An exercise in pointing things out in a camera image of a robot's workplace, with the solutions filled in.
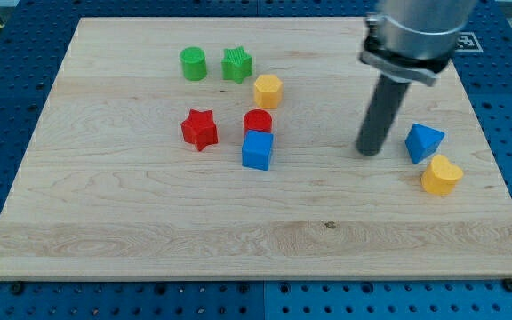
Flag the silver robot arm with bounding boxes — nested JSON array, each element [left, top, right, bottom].
[[359, 0, 476, 86]]

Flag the yellow hexagon block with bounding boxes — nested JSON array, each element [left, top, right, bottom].
[[253, 74, 284, 109]]

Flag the blue triangle block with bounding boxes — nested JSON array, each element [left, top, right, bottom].
[[405, 124, 445, 164]]

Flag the blue cube block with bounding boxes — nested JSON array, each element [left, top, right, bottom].
[[242, 130, 274, 171]]

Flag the red cylinder block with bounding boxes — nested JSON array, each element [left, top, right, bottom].
[[243, 109, 273, 134]]

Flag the red star block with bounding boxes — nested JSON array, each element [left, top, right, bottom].
[[180, 109, 219, 151]]

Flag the light wooden board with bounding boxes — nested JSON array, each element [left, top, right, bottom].
[[0, 17, 512, 281]]

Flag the green star block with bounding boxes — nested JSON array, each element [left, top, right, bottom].
[[221, 46, 252, 84]]

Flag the green cylinder block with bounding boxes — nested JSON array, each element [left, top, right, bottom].
[[180, 46, 207, 81]]

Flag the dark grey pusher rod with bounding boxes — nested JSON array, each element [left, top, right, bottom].
[[356, 74, 410, 156]]

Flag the yellow heart block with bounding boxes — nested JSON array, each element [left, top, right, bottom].
[[420, 155, 464, 196]]

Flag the white fiducial marker tag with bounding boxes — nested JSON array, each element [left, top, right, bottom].
[[455, 31, 483, 52]]

